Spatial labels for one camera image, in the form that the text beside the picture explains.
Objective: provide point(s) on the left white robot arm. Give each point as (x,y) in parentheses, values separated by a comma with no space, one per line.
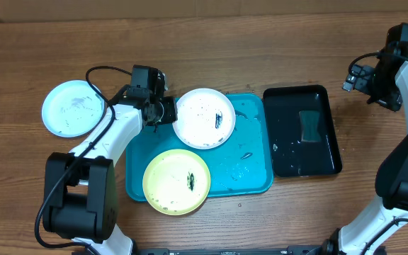
(80,205)

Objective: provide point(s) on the pink speckled plate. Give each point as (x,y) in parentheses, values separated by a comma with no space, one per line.
(205,118)

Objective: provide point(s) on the yellow plate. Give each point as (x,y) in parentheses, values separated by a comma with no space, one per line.
(176,182)

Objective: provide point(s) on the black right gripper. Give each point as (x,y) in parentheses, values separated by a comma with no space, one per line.
(392,101)

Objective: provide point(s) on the light blue plate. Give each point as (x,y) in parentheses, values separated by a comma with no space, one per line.
(72,109)

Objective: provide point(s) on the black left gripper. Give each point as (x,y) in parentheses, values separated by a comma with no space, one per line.
(171,115)

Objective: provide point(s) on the teal plastic tray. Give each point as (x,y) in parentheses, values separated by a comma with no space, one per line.
(240,166)

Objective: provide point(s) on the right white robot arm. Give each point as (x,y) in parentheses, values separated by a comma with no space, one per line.
(388,211)

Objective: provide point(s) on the black water tray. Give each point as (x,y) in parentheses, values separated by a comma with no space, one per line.
(290,157)

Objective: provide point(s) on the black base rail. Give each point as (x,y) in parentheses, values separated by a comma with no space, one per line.
(290,250)

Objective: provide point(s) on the green scouring sponge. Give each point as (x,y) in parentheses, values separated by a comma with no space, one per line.
(309,123)

